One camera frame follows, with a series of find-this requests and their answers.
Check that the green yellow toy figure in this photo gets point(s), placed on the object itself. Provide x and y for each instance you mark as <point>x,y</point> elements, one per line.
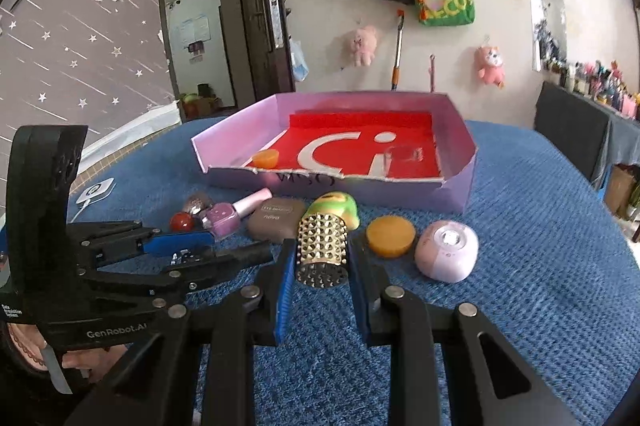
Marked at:
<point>336,207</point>

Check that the orange round soap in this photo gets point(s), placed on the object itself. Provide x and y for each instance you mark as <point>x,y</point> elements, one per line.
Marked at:
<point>390,236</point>

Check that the white charging pad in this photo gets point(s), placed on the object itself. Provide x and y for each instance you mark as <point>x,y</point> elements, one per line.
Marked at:
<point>95,193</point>

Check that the pink stick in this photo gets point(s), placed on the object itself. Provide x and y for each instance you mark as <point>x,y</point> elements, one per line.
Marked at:
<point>431,73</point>

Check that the clear plastic jar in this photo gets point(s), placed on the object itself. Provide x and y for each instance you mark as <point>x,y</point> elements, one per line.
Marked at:
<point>405,154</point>

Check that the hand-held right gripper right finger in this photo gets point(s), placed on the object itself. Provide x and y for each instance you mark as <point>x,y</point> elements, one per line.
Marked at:
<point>357,293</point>

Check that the small orange cap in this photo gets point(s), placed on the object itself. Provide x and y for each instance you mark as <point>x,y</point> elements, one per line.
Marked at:
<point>263,158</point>

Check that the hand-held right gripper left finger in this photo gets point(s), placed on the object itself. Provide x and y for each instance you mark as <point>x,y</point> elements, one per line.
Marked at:
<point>285,293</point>

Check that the pink nail polish bottle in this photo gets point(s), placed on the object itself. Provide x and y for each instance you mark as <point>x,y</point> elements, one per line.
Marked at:
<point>230,213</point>

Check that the pink plush toy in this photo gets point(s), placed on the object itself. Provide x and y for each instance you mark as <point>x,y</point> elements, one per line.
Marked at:
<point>364,45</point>

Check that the white paper sheet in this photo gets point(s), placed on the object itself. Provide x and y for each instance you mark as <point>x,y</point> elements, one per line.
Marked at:
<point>192,30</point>

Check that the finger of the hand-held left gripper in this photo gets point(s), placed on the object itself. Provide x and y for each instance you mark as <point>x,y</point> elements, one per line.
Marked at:
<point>225,263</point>
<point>175,243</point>

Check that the pink round device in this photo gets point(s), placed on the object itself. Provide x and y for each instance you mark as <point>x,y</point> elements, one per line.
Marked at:
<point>446,252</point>

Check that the glitter nail polish bottle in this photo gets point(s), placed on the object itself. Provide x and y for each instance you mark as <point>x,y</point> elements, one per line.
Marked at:
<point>196,203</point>

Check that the row of small figurines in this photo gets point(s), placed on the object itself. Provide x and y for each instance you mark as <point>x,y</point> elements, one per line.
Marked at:
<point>595,83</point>

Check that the person's left hand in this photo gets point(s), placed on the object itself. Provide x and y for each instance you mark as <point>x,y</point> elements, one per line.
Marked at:
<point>80,363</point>

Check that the pile of toys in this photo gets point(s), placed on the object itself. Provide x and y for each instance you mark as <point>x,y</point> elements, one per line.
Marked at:
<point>195,103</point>

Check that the dark wooden door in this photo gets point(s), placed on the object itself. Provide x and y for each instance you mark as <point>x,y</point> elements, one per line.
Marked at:
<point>260,5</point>

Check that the gold studded cylinder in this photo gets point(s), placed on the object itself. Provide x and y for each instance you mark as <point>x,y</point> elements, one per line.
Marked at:
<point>321,251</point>

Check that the pink bear plush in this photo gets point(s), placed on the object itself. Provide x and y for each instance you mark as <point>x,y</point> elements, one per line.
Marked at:
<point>490,65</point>

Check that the brown compact case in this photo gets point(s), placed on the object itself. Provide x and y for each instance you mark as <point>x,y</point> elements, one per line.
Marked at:
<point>275,218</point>

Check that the dark cabinet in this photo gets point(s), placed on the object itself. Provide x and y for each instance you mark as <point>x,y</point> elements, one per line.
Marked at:
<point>570,125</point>

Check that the blue face mask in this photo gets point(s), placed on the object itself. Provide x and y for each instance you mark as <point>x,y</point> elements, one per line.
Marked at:
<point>299,60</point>

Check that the pink cardboard box red inside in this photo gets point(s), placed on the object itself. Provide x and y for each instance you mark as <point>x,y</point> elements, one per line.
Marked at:
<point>360,140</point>

